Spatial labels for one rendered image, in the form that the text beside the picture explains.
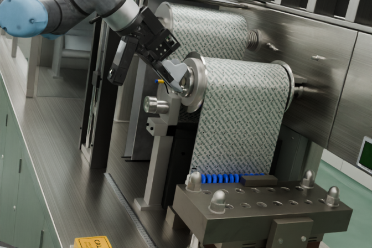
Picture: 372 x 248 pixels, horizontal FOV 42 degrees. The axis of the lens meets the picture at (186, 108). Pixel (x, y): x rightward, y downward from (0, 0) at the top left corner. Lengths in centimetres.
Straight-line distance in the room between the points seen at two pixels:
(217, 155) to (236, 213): 19
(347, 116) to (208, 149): 34
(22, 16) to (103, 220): 54
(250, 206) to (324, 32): 48
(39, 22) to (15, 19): 4
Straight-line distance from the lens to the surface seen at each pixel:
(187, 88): 115
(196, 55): 116
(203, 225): 104
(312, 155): 158
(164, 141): 123
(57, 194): 132
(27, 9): 92
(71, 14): 105
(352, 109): 121
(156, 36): 108
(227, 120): 119
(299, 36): 138
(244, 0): 149
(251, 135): 124
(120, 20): 104
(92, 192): 134
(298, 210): 117
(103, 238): 110
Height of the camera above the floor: 150
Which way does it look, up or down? 15 degrees down
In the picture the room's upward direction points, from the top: 11 degrees clockwise
